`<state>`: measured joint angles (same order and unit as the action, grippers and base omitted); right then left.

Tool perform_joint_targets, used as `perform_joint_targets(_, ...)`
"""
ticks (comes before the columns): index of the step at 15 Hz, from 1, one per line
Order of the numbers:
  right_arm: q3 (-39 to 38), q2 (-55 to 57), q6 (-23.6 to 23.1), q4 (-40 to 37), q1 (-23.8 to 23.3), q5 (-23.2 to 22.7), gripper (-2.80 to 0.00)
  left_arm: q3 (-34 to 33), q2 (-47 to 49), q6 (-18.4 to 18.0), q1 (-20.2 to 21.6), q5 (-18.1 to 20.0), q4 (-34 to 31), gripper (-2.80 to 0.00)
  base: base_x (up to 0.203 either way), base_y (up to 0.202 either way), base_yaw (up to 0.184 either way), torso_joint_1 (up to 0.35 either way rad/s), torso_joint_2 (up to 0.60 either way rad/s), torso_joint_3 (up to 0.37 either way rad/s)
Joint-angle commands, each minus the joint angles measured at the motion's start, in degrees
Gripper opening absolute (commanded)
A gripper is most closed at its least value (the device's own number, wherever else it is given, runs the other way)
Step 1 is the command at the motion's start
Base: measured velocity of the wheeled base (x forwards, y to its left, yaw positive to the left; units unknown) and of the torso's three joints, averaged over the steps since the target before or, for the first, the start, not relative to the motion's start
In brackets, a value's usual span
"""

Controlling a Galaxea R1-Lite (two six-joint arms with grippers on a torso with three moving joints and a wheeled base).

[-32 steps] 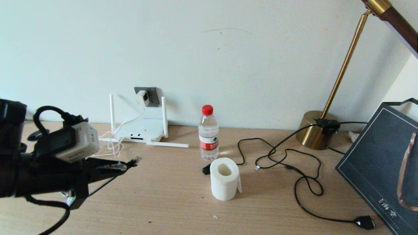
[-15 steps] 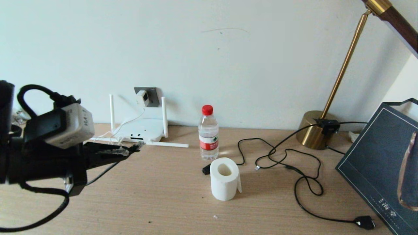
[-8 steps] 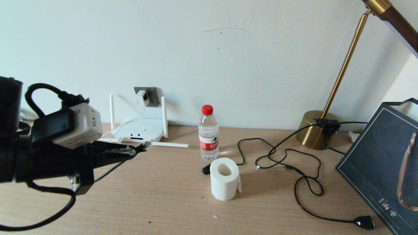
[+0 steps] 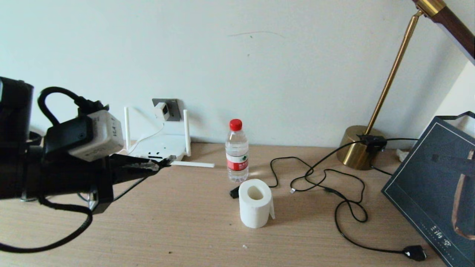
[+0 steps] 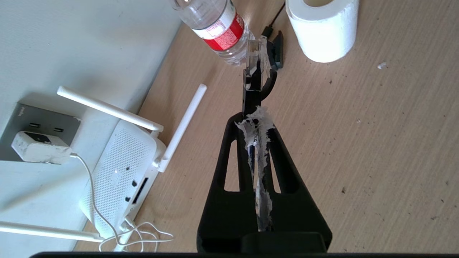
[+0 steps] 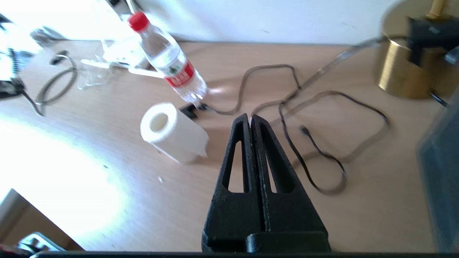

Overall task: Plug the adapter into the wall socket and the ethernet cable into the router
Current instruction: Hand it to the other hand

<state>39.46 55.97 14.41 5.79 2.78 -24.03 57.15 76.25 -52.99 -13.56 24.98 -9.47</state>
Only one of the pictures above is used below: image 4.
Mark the white thin adapter cord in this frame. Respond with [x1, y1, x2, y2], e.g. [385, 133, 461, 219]
[128, 124, 165, 151]

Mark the white toilet paper roll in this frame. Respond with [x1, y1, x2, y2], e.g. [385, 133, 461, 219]
[238, 179, 275, 228]

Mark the thin black power cable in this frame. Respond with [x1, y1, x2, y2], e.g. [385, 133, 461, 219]
[368, 138, 418, 176]

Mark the dark blue paper gift bag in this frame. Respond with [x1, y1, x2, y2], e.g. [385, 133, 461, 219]
[381, 111, 475, 267]

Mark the grey wall socket plate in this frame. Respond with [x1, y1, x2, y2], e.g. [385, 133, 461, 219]
[152, 98, 182, 122]

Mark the brass desk lamp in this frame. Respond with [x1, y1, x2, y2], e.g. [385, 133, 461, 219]
[336, 0, 475, 170]

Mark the black network cable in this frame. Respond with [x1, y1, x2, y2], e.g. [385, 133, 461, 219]
[111, 156, 177, 202]

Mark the black lamp power cord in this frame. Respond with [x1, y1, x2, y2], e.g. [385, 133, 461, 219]
[289, 140, 427, 261]

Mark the white router with antennas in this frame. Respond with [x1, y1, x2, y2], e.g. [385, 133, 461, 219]
[118, 107, 215, 168]

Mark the black USB cable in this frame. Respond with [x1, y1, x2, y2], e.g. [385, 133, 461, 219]
[229, 156, 366, 204]

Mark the clear water bottle red cap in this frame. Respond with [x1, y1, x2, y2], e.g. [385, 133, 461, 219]
[225, 119, 249, 183]

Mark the white power adapter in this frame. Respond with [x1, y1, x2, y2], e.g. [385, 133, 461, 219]
[154, 102, 170, 121]

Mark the black adapter on lamp base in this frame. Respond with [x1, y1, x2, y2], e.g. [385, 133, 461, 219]
[357, 135, 387, 153]

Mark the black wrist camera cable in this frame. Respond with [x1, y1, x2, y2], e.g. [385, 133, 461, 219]
[0, 86, 110, 254]

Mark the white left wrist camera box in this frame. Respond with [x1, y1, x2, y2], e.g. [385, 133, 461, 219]
[44, 109, 125, 162]

